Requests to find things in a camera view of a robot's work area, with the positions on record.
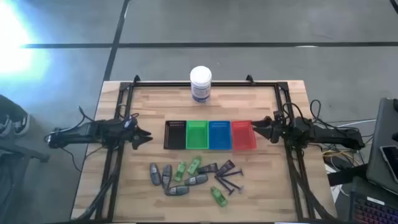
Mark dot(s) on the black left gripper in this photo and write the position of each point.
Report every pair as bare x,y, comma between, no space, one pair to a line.
130,135

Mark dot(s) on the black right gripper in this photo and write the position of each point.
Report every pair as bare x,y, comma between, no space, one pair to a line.
276,132

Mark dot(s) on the grey travel bottle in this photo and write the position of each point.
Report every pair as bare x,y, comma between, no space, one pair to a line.
166,176
177,190
196,180
155,174

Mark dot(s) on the green travel bottle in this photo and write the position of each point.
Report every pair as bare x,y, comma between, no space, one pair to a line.
219,196
194,165
180,171

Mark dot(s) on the black travel toothbrush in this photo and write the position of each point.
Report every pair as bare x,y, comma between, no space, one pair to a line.
224,185
233,185
232,173

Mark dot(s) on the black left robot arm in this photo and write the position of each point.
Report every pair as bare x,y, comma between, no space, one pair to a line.
77,133

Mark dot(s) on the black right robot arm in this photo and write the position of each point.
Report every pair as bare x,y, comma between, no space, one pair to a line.
326,133

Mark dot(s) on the red plastic basket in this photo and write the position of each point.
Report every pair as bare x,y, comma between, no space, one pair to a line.
244,137

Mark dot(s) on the black plastic basket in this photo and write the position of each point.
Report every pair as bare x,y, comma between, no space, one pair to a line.
175,137

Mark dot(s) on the blue plastic basket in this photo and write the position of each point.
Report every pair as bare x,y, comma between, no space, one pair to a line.
220,136

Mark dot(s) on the green plastic basket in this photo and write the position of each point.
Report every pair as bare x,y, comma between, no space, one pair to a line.
197,136

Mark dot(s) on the white plastic wipes canister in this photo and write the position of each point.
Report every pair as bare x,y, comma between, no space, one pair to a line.
201,84

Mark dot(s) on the grey laptop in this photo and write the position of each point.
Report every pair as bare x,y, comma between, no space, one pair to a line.
381,140

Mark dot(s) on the black chair base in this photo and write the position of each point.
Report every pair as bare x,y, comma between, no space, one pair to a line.
21,152

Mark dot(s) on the person's shoe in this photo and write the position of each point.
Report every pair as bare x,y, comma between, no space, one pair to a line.
18,124

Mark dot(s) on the black smartphone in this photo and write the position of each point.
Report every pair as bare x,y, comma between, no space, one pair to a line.
391,161

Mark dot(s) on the backlit keyboard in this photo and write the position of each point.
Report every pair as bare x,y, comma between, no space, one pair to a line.
373,211

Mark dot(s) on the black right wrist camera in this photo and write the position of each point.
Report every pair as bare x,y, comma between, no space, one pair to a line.
278,116

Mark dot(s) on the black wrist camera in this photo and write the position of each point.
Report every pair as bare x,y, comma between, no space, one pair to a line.
129,122
278,116

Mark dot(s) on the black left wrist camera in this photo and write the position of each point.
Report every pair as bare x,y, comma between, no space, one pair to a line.
129,122

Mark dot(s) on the black metal rig frame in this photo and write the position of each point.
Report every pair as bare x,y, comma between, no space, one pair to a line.
236,84

